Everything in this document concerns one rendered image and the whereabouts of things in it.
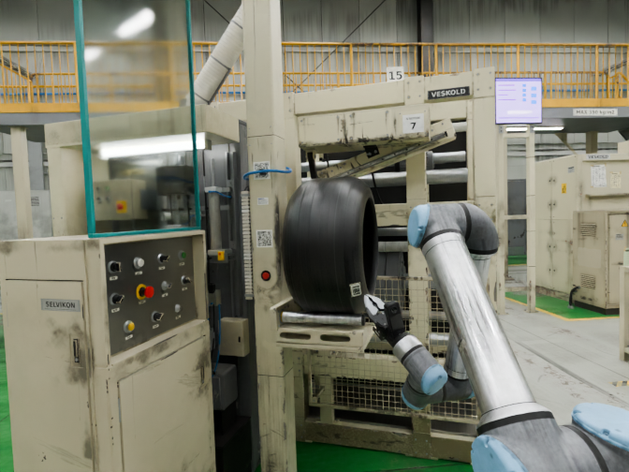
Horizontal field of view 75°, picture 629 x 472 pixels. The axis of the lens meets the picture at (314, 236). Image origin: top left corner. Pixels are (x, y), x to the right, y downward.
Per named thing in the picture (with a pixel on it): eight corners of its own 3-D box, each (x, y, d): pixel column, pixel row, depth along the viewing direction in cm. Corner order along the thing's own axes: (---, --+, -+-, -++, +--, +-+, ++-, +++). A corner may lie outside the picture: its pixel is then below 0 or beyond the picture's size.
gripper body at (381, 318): (371, 329, 144) (391, 356, 136) (372, 315, 137) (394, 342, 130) (387, 318, 146) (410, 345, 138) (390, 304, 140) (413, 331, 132)
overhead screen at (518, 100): (494, 124, 492) (494, 77, 489) (492, 125, 497) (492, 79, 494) (542, 123, 497) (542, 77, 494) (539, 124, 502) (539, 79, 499)
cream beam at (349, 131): (298, 148, 196) (297, 116, 195) (313, 154, 220) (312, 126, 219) (430, 137, 178) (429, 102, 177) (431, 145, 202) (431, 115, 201)
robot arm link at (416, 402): (437, 409, 136) (447, 390, 128) (404, 414, 134) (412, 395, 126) (427, 383, 143) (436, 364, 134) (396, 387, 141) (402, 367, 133)
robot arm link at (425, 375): (422, 402, 125) (431, 385, 118) (397, 368, 132) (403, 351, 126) (445, 388, 128) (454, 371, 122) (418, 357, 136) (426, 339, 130)
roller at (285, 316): (279, 323, 168) (278, 312, 167) (283, 320, 172) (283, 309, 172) (363, 327, 157) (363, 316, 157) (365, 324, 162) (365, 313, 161)
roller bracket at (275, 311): (270, 331, 165) (269, 307, 164) (301, 309, 203) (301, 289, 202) (278, 331, 164) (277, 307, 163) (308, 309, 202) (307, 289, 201)
